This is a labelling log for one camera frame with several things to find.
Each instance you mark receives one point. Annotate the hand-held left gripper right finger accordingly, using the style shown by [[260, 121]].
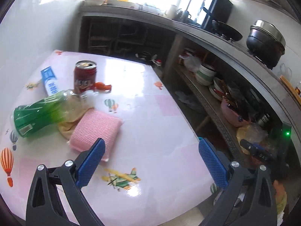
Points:
[[212, 164]]

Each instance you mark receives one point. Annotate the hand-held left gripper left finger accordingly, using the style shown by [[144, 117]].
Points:
[[91, 162]]

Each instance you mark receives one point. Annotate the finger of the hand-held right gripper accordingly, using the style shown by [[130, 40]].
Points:
[[256, 149]]

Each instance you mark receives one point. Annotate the pink sponge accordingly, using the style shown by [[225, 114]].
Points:
[[94, 127]]

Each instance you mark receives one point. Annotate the green plastic bottle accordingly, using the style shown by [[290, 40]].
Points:
[[30, 117]]

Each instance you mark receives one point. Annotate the clear bottle with blue label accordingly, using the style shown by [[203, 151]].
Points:
[[50, 82]]

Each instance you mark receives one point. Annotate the person's right hand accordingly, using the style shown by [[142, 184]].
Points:
[[279, 189]]

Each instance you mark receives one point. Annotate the yellow plastic bag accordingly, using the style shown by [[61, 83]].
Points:
[[247, 134]]

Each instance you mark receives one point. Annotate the pink basin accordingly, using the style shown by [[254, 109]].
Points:
[[232, 119]]

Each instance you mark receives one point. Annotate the yellow cloth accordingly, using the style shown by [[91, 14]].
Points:
[[65, 129]]

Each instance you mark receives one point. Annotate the perforated metal shelf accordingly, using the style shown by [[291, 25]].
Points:
[[211, 113]]

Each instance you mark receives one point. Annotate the wooden cutting board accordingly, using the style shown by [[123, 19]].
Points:
[[289, 84]]

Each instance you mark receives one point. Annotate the pile of dishes and utensils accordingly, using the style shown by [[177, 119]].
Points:
[[221, 89]]

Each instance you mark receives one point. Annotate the white rag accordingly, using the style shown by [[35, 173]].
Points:
[[188, 98]]

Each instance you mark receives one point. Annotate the orange plastic wrapper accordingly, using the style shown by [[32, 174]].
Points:
[[101, 86]]

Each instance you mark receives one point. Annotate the red soda can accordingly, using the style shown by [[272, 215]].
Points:
[[84, 80]]

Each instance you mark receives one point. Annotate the stack of bowls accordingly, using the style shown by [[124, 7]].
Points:
[[204, 75]]

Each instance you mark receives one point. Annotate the white plastic bag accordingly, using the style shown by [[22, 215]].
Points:
[[192, 62]]

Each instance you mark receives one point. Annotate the large steel pot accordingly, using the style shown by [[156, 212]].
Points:
[[263, 42]]

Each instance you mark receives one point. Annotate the black bin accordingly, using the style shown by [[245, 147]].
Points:
[[143, 56]]

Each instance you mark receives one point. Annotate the black wok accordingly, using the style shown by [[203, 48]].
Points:
[[225, 31]]

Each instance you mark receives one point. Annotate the concrete kitchen counter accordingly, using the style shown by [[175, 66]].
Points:
[[188, 29]]

